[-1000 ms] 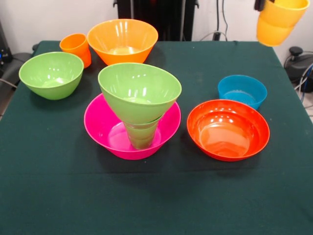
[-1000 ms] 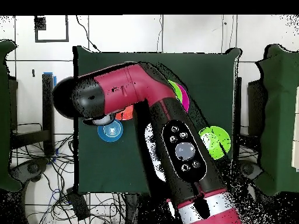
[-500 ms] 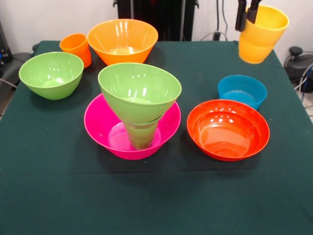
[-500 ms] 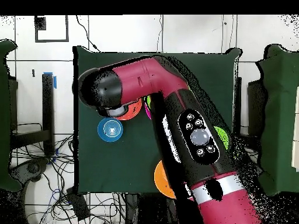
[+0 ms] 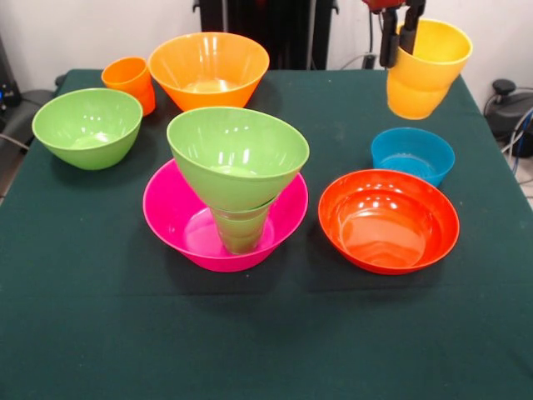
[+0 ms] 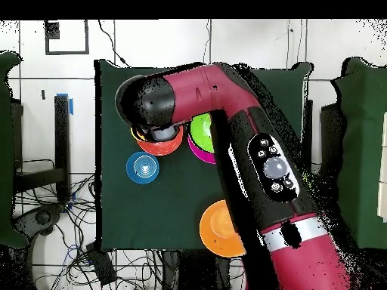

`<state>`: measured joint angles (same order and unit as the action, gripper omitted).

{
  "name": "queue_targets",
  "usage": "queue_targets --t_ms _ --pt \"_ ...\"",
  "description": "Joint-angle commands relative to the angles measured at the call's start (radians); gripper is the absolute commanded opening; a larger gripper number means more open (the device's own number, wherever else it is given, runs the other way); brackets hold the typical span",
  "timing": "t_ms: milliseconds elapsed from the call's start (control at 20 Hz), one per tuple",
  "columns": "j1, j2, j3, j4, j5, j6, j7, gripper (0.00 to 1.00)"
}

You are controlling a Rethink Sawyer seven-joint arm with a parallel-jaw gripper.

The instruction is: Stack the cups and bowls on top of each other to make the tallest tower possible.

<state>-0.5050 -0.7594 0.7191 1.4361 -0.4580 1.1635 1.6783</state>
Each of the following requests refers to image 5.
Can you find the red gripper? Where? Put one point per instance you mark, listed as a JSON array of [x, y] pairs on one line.
[[383, 3]]

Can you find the yellow plastic cup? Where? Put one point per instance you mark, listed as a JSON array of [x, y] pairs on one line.
[[420, 83]]

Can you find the large green plastic bowl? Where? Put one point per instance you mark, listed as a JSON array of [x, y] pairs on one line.
[[83, 125], [237, 141]]

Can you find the small green plastic bowl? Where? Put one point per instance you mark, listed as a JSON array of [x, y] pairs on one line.
[[262, 206]]

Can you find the green plastic cup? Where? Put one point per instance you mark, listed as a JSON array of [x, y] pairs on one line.
[[241, 233]]

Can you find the pink plastic bowl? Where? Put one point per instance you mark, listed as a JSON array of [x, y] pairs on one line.
[[166, 221]]

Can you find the black computer tower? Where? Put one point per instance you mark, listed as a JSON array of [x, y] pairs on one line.
[[8, 83]]

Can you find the blue plastic bowl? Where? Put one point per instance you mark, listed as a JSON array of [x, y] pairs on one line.
[[412, 166]]

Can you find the red plastic bowl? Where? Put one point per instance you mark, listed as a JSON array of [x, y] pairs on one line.
[[387, 225]]

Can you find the large orange plastic bowl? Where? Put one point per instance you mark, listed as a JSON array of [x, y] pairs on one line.
[[208, 71]]

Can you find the orange plastic cup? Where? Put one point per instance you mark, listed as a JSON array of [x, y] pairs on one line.
[[125, 75]]

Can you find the dark green table cloth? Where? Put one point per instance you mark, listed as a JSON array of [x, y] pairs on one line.
[[266, 333]]

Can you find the dark grey floor case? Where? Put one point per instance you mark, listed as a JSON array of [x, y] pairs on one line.
[[25, 116]]

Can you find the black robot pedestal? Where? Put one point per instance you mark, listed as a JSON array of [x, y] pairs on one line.
[[266, 21]]

